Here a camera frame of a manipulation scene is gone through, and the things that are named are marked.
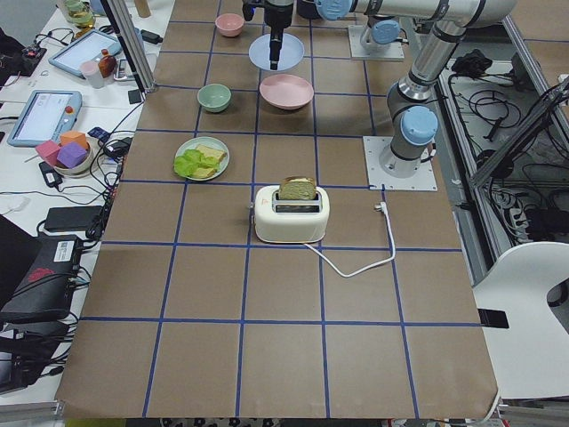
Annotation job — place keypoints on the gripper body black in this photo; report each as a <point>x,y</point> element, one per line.
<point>276,15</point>

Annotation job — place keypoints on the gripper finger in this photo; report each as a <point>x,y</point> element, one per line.
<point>275,46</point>

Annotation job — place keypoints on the blue plate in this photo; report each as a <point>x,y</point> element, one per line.
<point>291,53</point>

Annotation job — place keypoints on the pink plate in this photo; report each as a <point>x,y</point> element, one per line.
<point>285,91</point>

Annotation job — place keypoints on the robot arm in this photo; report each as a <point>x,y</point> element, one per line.
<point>450,18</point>
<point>415,125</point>

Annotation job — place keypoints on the pink bowl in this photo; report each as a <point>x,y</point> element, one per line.
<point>229,24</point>

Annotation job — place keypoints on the green bowl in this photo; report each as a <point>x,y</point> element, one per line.
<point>214,97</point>

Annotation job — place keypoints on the black power adapter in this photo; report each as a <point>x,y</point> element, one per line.
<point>151,37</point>

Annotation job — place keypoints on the bread slice on plate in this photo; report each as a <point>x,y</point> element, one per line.
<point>207,161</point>

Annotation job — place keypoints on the green plate with food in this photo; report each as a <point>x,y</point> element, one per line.
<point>210,142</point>

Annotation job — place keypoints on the lettuce leaf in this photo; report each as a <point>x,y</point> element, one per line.
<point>188,163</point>

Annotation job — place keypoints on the toast slice in toaster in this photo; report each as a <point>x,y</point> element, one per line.
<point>297,188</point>

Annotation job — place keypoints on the brown bottle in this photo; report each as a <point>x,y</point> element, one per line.
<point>107,63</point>

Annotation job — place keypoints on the white toaster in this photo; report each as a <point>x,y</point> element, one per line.
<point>281,221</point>

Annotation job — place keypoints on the far teach pendant tablet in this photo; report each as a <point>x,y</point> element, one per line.
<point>85,48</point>

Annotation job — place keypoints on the teach pendant tablet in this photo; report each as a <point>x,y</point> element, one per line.
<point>46,115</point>
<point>85,48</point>

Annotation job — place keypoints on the pink cup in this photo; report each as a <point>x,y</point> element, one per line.
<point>91,73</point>

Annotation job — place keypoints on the bowl of foam cubes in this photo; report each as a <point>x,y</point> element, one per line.
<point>71,156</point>

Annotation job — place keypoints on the near teach pendant tablet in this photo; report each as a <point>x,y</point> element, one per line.
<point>46,115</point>

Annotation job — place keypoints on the white chair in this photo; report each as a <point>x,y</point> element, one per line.
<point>528,346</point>

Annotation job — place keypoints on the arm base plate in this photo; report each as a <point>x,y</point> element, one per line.
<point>387,171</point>
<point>363,47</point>

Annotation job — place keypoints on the aluminium frame post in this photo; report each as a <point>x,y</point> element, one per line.
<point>120,19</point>

